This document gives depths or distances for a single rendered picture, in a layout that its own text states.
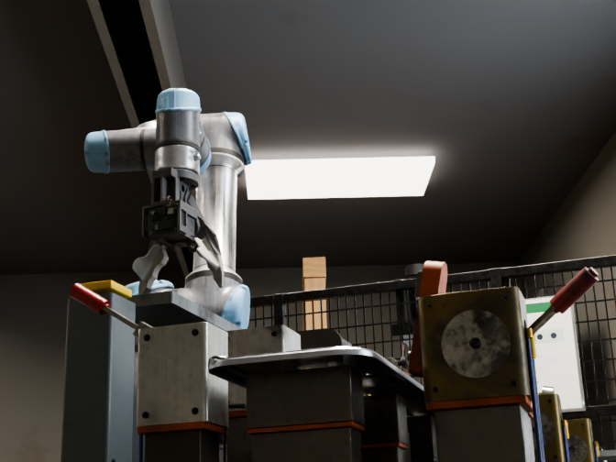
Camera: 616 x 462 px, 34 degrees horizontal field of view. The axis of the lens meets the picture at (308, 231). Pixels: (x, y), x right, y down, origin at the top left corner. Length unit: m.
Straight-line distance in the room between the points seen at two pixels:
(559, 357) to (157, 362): 1.69
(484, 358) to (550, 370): 1.66
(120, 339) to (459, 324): 0.50
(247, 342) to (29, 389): 7.42
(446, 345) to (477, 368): 0.04
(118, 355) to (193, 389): 0.22
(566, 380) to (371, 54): 2.89
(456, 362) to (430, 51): 4.27
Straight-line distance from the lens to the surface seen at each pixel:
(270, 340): 1.43
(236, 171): 2.15
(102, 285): 1.39
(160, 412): 1.19
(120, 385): 1.37
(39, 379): 8.82
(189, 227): 1.65
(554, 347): 2.75
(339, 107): 5.81
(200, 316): 1.54
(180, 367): 1.19
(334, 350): 1.03
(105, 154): 1.83
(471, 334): 1.08
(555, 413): 1.73
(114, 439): 1.35
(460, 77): 5.58
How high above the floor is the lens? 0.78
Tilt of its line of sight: 19 degrees up
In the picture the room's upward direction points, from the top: 2 degrees counter-clockwise
